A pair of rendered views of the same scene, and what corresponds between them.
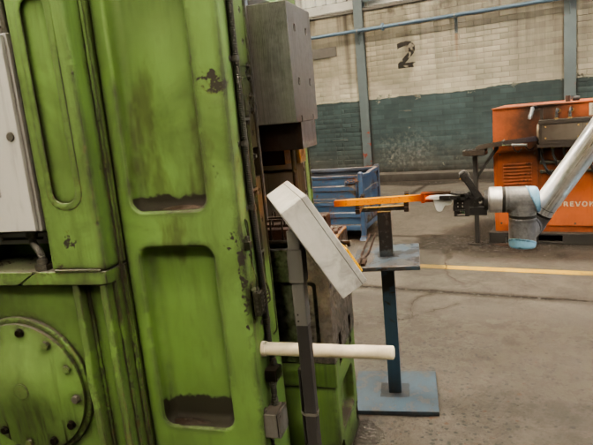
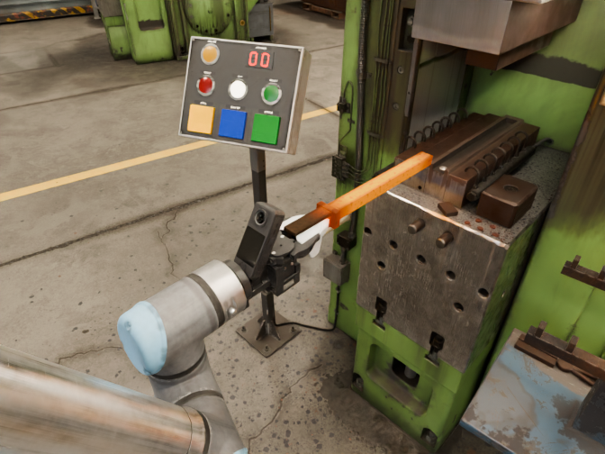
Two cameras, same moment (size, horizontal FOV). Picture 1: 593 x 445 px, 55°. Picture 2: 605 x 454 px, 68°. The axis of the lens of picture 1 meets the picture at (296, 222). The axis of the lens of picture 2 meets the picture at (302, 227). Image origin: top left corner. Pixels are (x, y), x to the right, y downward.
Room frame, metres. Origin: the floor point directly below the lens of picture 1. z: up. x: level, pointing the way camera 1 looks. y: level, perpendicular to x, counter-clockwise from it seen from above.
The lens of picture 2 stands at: (2.27, -1.07, 1.51)
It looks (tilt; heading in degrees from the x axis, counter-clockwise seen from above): 36 degrees down; 117
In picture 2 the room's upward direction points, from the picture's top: straight up
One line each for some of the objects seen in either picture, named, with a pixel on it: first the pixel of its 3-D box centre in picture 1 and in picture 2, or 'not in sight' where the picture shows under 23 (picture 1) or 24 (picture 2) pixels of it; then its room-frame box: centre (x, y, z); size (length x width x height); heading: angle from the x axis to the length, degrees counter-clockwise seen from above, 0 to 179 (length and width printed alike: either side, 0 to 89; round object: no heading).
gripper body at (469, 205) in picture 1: (469, 202); (260, 267); (1.96, -0.62, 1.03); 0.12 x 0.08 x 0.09; 73
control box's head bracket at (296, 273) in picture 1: (308, 256); not in sight; (1.55, -0.02, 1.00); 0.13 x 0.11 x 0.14; 163
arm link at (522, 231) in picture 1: (522, 230); (183, 379); (1.92, -0.79, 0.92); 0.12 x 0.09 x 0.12; 145
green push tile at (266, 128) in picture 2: not in sight; (266, 129); (1.66, -0.10, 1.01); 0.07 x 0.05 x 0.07; 8
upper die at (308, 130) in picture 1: (256, 138); (503, 5); (2.17, 0.12, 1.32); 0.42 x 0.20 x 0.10; 73
